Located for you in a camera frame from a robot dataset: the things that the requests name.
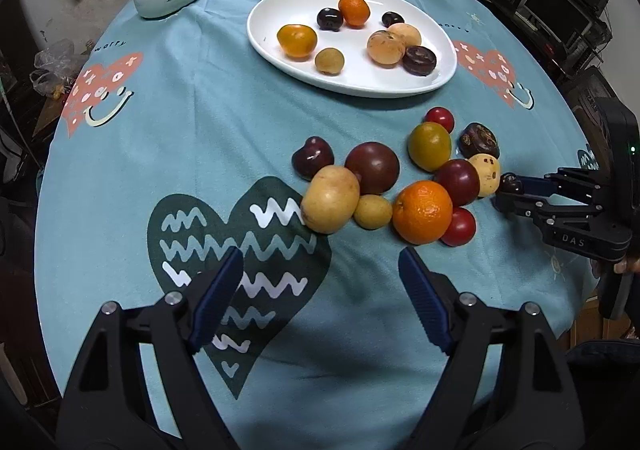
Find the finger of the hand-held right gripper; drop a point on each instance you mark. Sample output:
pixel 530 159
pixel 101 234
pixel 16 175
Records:
pixel 520 205
pixel 532 185

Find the small dark chestnut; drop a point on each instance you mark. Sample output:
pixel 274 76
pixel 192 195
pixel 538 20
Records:
pixel 511 183

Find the mottled brown water chestnut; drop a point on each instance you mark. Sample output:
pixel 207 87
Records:
pixel 479 140

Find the dark red heart-shaped cherry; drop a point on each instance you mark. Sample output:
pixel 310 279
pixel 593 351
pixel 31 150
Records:
pixel 313 157

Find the small orange mandarin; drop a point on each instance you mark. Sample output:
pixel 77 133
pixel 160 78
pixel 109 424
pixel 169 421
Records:
pixel 354 10

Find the white round plate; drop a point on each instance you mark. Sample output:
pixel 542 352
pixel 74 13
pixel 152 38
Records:
pixel 360 77

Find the small yellow potato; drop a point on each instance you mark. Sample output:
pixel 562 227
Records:
pixel 372 212

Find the yellow orange tomato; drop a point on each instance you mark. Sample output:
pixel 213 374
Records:
pixel 297 41

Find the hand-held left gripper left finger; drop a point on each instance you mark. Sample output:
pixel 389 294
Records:
pixel 220 290

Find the small yellow loquat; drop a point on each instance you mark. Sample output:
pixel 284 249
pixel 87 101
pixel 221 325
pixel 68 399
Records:
pixel 329 61

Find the dark red tomato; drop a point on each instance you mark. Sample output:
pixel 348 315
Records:
pixel 456 182

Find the black computer monitor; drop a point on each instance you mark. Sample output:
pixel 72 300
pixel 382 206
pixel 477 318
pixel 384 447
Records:
pixel 555 7

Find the dark purple tomato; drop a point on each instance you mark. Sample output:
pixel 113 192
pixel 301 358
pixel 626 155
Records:
pixel 372 167

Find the yellow-green tomato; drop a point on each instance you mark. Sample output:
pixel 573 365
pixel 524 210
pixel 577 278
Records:
pixel 429 145

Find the large orange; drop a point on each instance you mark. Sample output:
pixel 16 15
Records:
pixel 422 212

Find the large pale yellow apricot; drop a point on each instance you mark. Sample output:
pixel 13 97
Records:
pixel 407 33

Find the pale yellow spotted potato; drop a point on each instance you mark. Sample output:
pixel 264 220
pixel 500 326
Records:
pixel 485 174

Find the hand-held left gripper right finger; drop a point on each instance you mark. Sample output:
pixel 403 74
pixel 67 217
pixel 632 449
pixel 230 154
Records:
pixel 425 295

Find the small dark cherry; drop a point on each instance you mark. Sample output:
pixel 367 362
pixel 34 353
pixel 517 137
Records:
pixel 393 19

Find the dark glossy cherry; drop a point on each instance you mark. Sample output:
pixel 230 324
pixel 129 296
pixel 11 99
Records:
pixel 330 18

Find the tan spotted persimmon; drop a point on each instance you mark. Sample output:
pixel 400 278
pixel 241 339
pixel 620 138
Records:
pixel 382 48

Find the person's right hand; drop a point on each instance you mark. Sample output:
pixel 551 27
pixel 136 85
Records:
pixel 627 266

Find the clear plastic bag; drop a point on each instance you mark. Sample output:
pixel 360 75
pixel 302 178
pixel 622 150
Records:
pixel 55 64

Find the large yellow potato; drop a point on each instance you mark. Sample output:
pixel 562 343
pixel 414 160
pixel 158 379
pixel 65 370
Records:
pixel 331 199

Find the black desk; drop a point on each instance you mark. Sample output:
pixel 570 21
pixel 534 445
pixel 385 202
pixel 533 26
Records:
pixel 545 52

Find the dark glossy water chestnut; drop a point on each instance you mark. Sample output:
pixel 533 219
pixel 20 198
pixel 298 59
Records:
pixel 419 60

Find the red cherry tomato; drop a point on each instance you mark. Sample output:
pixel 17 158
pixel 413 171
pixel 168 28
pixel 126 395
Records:
pixel 439 119
pixel 458 227

